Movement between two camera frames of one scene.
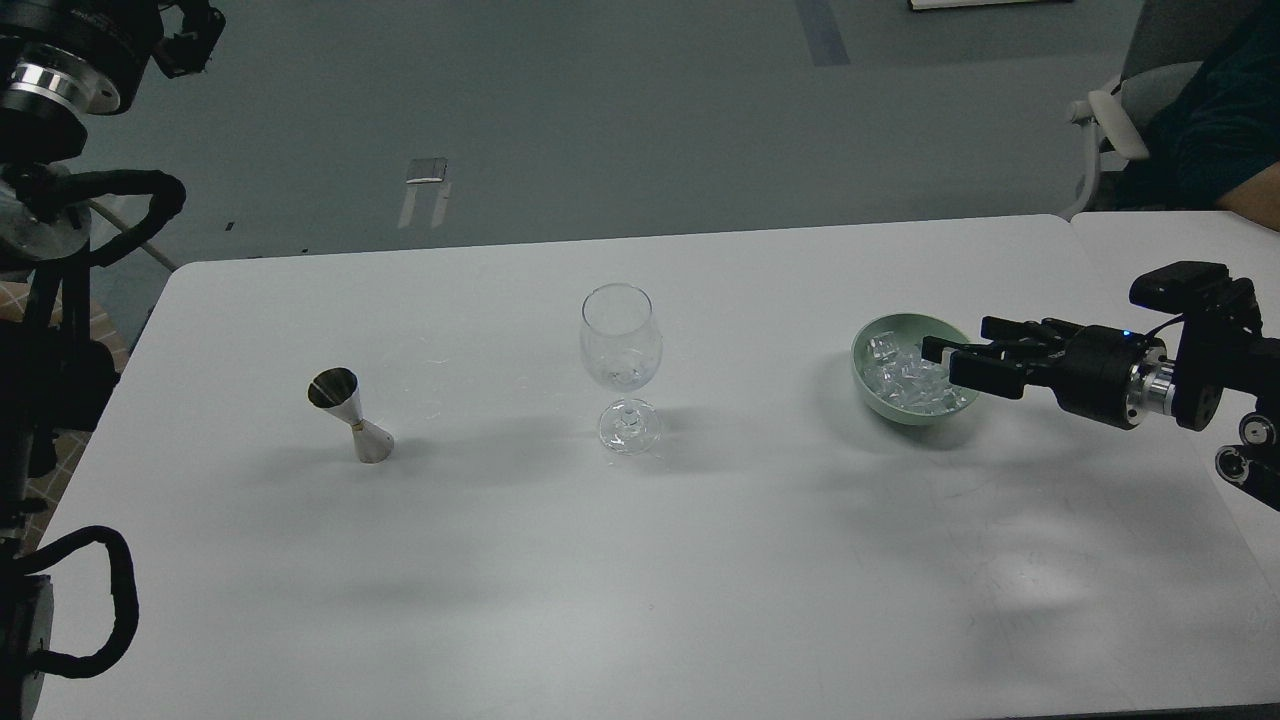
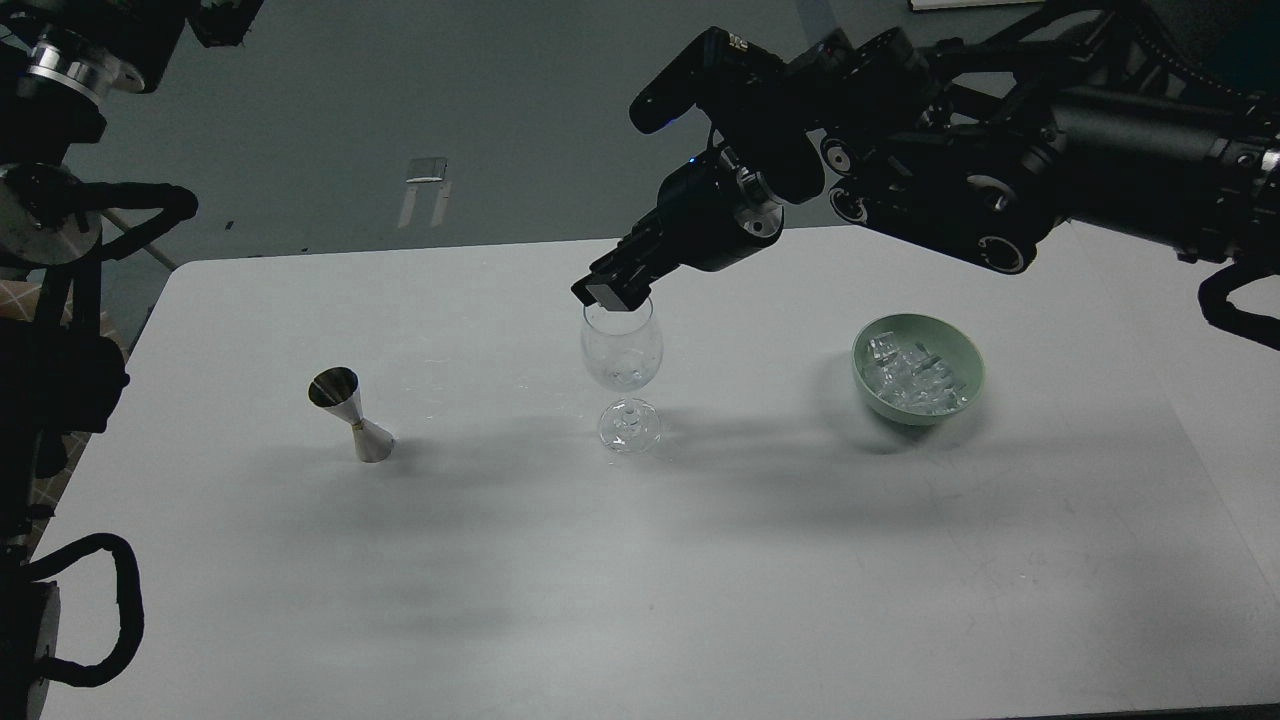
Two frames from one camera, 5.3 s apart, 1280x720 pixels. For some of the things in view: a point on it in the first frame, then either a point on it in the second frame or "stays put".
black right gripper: (1114, 375) → (708, 216)
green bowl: (893, 379) stays put
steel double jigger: (338, 391) stays put
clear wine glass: (621, 346) stays put
